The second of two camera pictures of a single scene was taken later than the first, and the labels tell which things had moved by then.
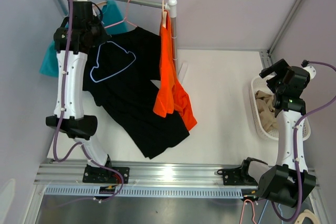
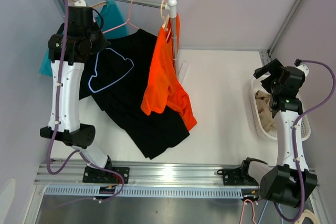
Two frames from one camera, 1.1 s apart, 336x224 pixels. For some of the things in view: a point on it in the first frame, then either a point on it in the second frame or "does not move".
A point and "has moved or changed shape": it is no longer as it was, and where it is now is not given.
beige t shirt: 266,109 does not move
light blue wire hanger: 115,72 to 96,66
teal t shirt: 113,21 does not move
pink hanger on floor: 243,209 does not move
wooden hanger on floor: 306,213 does not move
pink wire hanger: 125,18 has moved or changed shape
